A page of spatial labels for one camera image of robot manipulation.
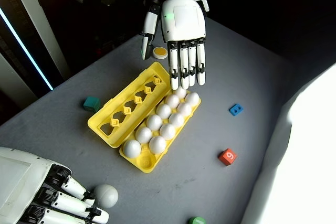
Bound white disc with yellow yolk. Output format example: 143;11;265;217
152;46;169;60

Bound blue two-hole toy block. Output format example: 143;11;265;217
228;103;244;116

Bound teal toy block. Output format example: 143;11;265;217
83;96;101;112

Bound green toy block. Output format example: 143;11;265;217
187;216;206;224

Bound red block with number nine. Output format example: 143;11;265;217
218;148;238;167

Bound grey table cloth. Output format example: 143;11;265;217
0;16;297;224

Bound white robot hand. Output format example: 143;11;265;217
0;147;110;224
140;0;210;90

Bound bright white side panel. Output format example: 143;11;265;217
240;62;336;224

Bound yellow egg carton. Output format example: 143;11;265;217
87;61;202;174

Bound glowing light strip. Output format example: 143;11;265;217
0;7;54;91

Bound white pillar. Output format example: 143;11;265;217
6;0;72;78

